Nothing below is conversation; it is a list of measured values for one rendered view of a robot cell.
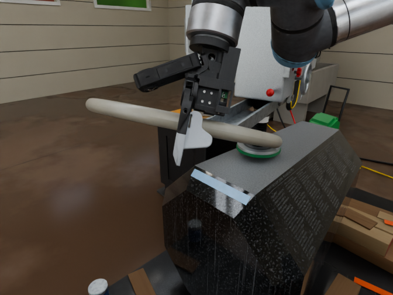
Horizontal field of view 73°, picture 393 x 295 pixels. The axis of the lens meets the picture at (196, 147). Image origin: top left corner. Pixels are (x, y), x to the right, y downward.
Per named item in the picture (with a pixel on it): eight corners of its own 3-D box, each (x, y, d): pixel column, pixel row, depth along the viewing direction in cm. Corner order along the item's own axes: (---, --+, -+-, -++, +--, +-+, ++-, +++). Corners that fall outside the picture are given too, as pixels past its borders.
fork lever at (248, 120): (258, 96, 148) (259, 88, 146) (294, 101, 139) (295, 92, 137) (195, 131, 94) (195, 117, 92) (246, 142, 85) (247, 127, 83)
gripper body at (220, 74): (228, 118, 42) (244, 43, 41) (175, 107, 42) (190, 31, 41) (222, 120, 50) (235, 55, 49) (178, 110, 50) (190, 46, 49)
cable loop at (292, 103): (292, 105, 193) (299, 59, 180) (296, 106, 192) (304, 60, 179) (283, 113, 175) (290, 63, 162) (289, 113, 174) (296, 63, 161)
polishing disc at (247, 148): (288, 153, 125) (288, 150, 125) (245, 156, 122) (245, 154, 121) (268, 136, 145) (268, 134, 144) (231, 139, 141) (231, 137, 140)
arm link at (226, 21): (190, -3, 40) (190, 23, 50) (183, 30, 40) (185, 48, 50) (247, 10, 40) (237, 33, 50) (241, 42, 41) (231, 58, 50)
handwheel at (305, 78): (289, 89, 135) (293, 58, 128) (309, 92, 130) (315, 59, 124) (281, 95, 123) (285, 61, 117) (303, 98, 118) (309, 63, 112)
